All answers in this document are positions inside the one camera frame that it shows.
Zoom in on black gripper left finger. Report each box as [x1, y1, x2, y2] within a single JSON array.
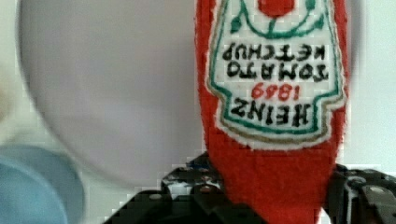
[[104, 153, 268, 224]]

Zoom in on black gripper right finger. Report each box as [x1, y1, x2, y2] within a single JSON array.
[[323, 164, 396, 224]]

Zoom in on red plush ketchup bottle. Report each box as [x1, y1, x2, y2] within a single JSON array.
[[195, 0, 348, 224]]

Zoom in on lavender round plate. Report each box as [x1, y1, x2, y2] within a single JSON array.
[[17, 0, 365, 188]]

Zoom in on blue bowl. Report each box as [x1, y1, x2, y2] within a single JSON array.
[[0, 145, 85, 224]]

